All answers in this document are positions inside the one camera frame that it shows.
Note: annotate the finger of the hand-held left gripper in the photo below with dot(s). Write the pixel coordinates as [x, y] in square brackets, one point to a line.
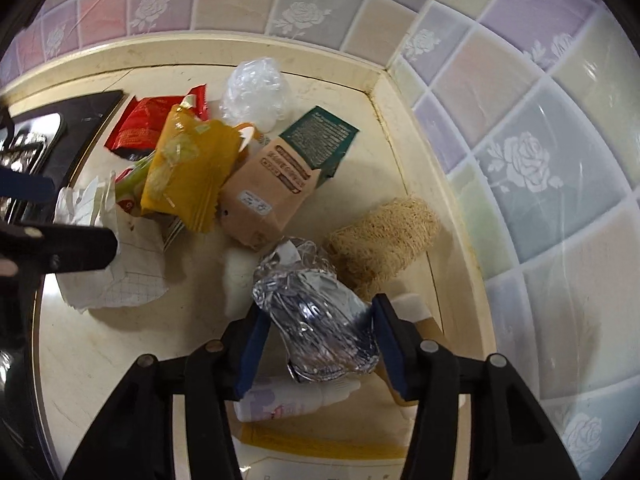
[75, 250]
[25, 185]

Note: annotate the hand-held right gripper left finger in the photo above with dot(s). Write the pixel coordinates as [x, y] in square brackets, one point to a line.
[255, 355]

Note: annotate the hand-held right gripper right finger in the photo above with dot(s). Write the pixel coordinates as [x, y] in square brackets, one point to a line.
[387, 345]

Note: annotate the white paper sheet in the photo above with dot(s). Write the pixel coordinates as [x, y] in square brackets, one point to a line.
[125, 270]

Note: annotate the foil ball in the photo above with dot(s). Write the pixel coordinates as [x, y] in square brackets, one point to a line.
[320, 320]

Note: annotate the brown and green milk carton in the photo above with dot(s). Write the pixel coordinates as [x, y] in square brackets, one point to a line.
[270, 190]

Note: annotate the white plastic bottle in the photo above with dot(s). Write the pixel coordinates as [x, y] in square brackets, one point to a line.
[280, 402]

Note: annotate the foil stove liner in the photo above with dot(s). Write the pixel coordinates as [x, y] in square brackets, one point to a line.
[42, 130]

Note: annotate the green and red wrapper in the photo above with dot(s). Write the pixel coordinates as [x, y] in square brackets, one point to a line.
[131, 178]

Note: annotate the black gas stove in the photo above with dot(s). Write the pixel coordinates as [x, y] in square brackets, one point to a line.
[85, 115]

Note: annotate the loofah sponge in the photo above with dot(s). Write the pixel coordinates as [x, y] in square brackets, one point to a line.
[380, 240]

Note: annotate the yellow flat packet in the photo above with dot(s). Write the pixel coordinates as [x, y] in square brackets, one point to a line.
[320, 447]

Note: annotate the red snack packet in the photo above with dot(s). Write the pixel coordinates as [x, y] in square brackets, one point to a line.
[135, 125]

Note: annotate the yellow snack bag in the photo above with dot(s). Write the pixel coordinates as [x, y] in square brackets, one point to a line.
[190, 175]

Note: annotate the white cup with orange rim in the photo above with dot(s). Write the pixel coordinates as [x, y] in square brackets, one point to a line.
[250, 135]

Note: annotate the clear plastic bag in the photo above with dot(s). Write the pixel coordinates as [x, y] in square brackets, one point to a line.
[255, 90]

